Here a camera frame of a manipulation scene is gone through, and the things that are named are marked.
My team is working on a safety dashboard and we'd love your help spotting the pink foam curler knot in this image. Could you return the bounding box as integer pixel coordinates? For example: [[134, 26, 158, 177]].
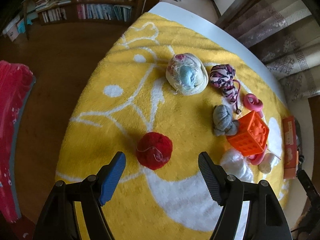
[[243, 93, 264, 118]]

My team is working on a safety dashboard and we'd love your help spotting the patterned curtain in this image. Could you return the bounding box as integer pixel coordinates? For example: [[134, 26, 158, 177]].
[[217, 0, 319, 101]]

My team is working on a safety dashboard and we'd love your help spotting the orange storage box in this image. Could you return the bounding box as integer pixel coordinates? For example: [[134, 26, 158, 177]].
[[283, 116, 304, 179]]

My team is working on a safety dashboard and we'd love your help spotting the grey knotted sock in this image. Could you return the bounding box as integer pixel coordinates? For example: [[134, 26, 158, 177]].
[[213, 105, 240, 136]]

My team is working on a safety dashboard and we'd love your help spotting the yellow white cartoon blanket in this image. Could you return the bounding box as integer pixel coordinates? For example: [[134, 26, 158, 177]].
[[56, 13, 290, 239]]

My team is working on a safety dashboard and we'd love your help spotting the pink leopard fuzzy sock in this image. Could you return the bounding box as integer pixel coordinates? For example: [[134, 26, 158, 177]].
[[209, 64, 241, 114]]

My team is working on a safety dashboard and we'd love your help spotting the white tape roll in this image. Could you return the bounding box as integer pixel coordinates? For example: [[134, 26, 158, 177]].
[[258, 148, 282, 174]]

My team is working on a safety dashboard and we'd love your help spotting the red pompom ball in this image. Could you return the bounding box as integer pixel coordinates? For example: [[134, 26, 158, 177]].
[[136, 132, 173, 170]]

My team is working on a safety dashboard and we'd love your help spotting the pastel sock ball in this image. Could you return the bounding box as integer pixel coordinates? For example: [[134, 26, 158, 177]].
[[165, 53, 209, 96]]

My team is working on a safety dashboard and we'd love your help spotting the wooden bookshelf with books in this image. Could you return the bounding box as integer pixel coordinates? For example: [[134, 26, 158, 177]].
[[1, 0, 145, 40]]

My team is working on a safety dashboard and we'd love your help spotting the clear plastic bag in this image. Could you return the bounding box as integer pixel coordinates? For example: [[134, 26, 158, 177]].
[[220, 148, 254, 183]]

